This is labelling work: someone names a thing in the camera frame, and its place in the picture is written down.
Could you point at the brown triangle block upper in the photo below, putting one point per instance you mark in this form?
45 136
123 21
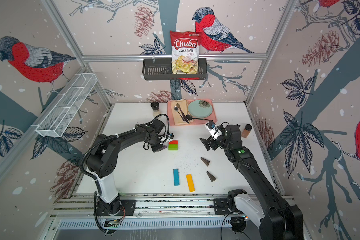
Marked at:
205 161

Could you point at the red rectangular block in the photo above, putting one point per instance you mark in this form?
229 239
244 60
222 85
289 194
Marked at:
174 142

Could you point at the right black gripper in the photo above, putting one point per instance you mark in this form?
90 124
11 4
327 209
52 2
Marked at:
211 141

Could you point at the brown triangle block lower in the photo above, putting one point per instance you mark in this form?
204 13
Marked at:
211 177

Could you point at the pink plastic tray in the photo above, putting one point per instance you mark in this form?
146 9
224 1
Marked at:
198 122

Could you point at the black long spoon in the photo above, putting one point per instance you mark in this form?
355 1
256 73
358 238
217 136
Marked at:
189 117

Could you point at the Chuba cassava chips bag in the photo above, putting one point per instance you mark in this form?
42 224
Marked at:
185 49

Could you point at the mint green flower plate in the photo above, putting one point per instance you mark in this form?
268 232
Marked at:
200 108

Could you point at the teal long block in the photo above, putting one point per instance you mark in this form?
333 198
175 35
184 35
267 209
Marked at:
176 177

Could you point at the glass salt grinder black cap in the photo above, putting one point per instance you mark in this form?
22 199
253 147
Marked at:
155 108

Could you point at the white wire wall basket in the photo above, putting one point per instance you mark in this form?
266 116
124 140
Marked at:
69 102

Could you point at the black wire wall basket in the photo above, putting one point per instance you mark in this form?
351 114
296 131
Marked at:
161 70

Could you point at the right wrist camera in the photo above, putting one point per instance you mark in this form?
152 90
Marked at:
213 129

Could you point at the brown triangle block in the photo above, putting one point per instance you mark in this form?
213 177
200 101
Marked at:
211 177
205 161

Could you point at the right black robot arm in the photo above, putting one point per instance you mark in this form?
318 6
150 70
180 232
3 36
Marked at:
275 218

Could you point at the iridescent butter knife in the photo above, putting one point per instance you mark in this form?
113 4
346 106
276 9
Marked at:
180 110

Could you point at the green rectangular block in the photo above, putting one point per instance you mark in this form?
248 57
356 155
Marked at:
172 147

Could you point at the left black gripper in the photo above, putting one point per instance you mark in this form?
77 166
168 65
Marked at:
157 149

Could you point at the brown spice bottle black cap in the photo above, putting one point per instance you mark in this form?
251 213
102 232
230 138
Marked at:
246 131

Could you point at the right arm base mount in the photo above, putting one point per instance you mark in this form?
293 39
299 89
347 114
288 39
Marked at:
224 206

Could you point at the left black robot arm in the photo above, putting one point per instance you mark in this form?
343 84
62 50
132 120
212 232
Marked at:
100 161

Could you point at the yellow long block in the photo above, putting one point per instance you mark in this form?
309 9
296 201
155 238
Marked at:
190 183

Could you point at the beige cloth napkin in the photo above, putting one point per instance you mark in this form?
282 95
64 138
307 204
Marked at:
175 119

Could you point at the silver teaspoon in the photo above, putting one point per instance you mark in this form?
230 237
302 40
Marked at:
177 110

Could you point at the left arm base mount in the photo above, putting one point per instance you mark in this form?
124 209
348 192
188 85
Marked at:
116 208

